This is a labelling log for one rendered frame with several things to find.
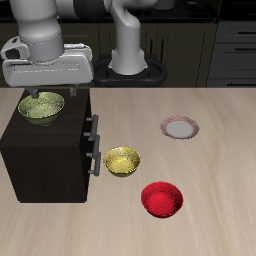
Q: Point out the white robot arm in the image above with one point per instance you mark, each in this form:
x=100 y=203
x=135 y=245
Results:
x=128 y=43

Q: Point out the green bowl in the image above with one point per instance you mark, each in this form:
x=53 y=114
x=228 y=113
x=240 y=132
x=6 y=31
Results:
x=41 y=107

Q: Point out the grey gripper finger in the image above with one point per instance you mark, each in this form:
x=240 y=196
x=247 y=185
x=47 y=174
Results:
x=33 y=92
x=74 y=90

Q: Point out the white plate with pink rim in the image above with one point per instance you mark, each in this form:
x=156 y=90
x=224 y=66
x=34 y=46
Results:
x=179 y=128

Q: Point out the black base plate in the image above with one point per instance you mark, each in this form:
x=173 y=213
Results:
x=156 y=74

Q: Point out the dark wooden cabinet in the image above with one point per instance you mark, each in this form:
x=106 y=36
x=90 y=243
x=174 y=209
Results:
x=43 y=156

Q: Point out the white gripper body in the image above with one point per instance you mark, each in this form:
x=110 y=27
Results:
x=50 y=70

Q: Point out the red bowl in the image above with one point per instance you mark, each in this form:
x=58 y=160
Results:
x=162 y=199

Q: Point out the dark kitchen cupboards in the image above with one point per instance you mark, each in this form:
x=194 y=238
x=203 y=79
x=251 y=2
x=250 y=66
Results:
x=186 y=50

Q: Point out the yellow bowl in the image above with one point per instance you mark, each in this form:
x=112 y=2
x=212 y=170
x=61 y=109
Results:
x=122 y=161

